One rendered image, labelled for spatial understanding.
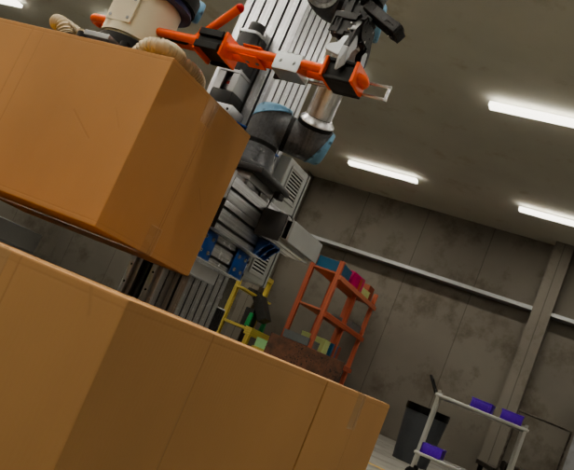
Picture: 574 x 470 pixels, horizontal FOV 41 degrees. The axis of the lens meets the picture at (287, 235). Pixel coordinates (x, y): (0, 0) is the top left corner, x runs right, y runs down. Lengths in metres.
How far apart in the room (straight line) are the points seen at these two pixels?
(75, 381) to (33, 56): 1.25
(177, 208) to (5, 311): 0.99
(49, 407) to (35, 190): 0.99
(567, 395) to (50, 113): 11.66
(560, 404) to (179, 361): 12.15
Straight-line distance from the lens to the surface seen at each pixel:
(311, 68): 1.75
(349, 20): 1.78
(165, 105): 1.70
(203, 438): 1.01
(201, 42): 1.88
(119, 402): 0.83
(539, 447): 12.90
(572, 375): 12.97
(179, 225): 1.84
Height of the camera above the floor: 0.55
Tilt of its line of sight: 9 degrees up
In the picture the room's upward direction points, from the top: 23 degrees clockwise
